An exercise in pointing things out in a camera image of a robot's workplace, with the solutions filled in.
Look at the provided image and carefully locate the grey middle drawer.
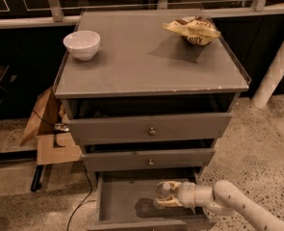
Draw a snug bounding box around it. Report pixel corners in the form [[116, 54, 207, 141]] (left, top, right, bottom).
[[82, 140, 215, 171]]

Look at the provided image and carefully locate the grey open bottom drawer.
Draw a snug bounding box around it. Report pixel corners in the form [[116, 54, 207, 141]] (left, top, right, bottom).
[[89, 167, 217, 231]]

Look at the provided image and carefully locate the white metal railing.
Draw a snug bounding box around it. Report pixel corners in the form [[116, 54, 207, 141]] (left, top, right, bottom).
[[0, 0, 284, 31]]

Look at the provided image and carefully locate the grey top drawer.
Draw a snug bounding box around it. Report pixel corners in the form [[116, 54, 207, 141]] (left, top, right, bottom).
[[62, 98, 238, 146]]

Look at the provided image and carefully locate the clear plastic water bottle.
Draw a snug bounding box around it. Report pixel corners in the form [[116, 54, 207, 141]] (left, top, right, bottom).
[[155, 181, 174, 200]]

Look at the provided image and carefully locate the yellow brown chip bag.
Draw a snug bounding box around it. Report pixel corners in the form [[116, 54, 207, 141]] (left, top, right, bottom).
[[163, 16, 220, 46]]

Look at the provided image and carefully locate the brown cardboard box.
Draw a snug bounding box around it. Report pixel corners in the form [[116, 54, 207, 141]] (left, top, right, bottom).
[[20, 88, 82, 165]]

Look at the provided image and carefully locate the grey drawer cabinet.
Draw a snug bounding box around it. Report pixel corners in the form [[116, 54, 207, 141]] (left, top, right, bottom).
[[53, 9, 252, 231]]

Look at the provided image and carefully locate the white ceramic bowl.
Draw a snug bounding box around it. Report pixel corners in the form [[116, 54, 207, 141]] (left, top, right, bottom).
[[63, 31, 101, 61]]

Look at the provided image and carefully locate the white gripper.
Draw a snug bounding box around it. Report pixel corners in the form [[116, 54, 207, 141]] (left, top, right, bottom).
[[154, 181, 195, 209]]

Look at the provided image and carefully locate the white diagonal post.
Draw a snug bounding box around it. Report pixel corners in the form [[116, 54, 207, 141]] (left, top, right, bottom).
[[251, 40, 284, 109]]

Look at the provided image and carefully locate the black cable on floor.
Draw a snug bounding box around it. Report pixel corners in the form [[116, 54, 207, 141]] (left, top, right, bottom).
[[65, 164, 94, 231]]

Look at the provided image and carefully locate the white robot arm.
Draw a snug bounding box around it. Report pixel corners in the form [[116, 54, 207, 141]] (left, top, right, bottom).
[[155, 180, 284, 231]]

